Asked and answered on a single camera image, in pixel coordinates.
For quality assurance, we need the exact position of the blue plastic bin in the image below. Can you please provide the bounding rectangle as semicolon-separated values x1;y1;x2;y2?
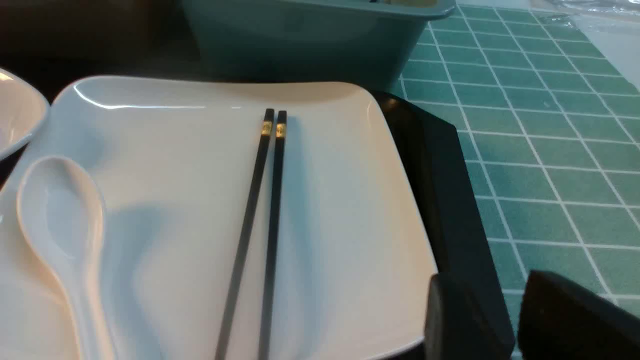
182;0;457;91

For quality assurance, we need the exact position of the large white square plate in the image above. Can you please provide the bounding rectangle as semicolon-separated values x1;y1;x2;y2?
1;76;437;360

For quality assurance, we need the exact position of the clear plastic bag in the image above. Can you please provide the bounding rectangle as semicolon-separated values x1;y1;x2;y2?
529;0;640;26

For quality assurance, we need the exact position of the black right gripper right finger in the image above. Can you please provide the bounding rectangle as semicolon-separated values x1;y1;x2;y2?
518;269;640;360

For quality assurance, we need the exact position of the small white square bowl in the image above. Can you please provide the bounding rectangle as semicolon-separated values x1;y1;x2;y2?
0;68;50;161

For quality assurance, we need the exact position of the black chopstick gold band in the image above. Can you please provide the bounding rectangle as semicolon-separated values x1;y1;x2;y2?
214;108;275;360
257;111;288;360

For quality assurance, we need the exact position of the green checkered table mat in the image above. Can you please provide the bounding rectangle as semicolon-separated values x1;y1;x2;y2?
393;4;640;328

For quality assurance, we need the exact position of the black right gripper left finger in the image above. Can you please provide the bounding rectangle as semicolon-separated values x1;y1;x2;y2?
423;273;515;360

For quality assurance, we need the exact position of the white ceramic soup spoon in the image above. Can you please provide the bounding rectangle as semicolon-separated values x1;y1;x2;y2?
16;155;117;360

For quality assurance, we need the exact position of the black serving tray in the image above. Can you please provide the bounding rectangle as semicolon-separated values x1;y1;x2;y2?
0;90;516;360

